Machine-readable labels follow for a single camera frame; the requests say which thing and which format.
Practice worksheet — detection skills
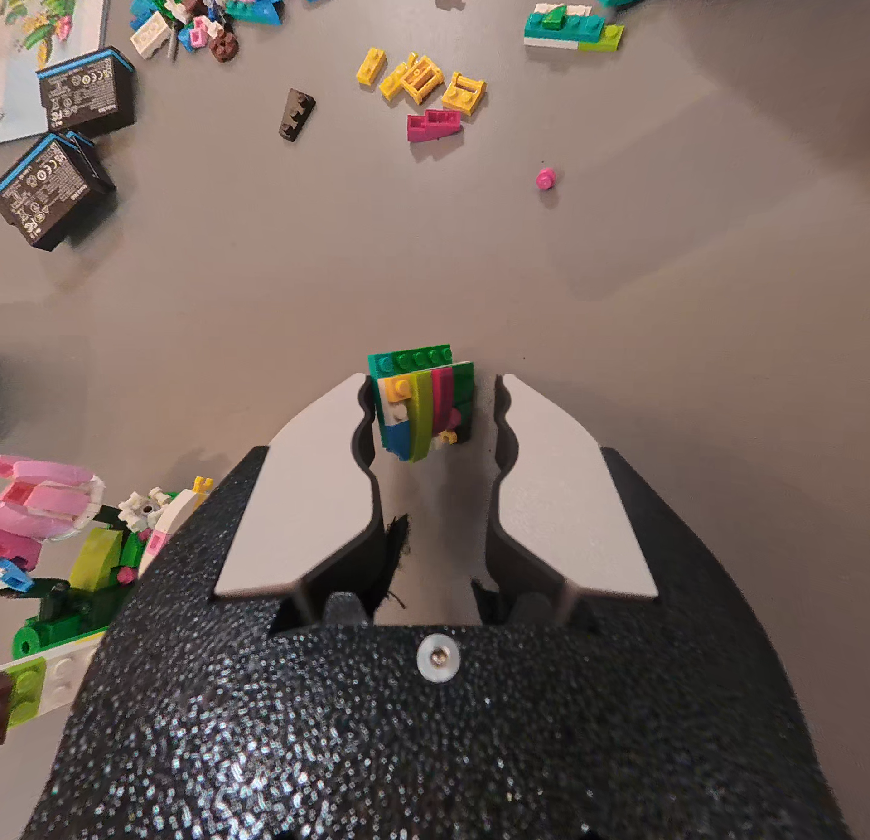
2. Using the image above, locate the yellow lego frame piece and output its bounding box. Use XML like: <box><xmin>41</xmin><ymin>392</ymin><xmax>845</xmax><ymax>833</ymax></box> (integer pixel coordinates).
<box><xmin>401</xmin><ymin>54</ymin><xmax>446</xmax><ymax>104</ymax></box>

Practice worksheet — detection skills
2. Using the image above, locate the magenta lego slope brick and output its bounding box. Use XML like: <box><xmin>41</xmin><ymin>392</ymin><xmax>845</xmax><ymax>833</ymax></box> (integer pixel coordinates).
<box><xmin>406</xmin><ymin>109</ymin><xmax>464</xmax><ymax>144</ymax></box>

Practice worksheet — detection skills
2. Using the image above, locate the multicolour lego wing assembly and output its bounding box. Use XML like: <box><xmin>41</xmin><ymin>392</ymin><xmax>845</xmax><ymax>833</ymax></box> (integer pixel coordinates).
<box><xmin>367</xmin><ymin>344</ymin><xmax>477</xmax><ymax>461</ymax></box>

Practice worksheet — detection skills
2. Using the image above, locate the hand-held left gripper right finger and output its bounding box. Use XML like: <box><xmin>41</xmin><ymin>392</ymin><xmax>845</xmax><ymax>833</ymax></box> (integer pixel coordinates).
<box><xmin>486</xmin><ymin>374</ymin><xmax>659</xmax><ymax>601</ymax></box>

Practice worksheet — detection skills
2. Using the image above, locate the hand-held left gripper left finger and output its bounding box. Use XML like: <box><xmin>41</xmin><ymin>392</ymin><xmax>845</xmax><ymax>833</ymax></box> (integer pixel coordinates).
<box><xmin>214</xmin><ymin>371</ymin><xmax>383</xmax><ymax>599</ymax></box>

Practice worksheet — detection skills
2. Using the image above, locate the pile of mixed lego bricks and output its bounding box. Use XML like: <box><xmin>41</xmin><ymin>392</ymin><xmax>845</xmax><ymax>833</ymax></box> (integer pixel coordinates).
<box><xmin>122</xmin><ymin>0</ymin><xmax>341</xmax><ymax>62</ymax></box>

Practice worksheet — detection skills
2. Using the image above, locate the white lego picture sheet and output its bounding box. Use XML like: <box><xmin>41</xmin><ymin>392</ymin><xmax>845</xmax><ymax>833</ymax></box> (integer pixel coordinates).
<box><xmin>0</xmin><ymin>0</ymin><xmax>115</xmax><ymax>144</ymax></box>

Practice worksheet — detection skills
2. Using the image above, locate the lego flower model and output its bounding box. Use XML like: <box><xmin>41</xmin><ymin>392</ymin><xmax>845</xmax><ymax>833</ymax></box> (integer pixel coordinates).
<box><xmin>0</xmin><ymin>454</ymin><xmax>215</xmax><ymax>732</ymax></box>

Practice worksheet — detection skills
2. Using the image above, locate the yellow lego bracket plate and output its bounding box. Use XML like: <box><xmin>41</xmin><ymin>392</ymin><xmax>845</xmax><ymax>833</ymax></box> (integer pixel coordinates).
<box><xmin>440</xmin><ymin>72</ymin><xmax>487</xmax><ymax>115</ymax></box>

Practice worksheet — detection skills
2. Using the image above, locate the black battery with blue edge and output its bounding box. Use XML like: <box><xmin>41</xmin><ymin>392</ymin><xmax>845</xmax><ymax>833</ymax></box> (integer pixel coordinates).
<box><xmin>0</xmin><ymin>131</ymin><xmax>116</xmax><ymax>251</ymax></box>
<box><xmin>35</xmin><ymin>46</ymin><xmax>137</xmax><ymax>139</ymax></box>

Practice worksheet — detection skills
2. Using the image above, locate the black lego wedge plate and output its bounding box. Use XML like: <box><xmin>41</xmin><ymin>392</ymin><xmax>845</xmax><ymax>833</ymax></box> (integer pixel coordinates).
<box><xmin>277</xmin><ymin>88</ymin><xmax>317</xmax><ymax>142</ymax></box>

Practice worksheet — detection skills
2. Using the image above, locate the narrow yellow lego plate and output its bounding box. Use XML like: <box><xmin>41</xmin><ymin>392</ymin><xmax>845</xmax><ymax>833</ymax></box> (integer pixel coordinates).
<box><xmin>378</xmin><ymin>53</ymin><xmax>419</xmax><ymax>103</ymax></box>

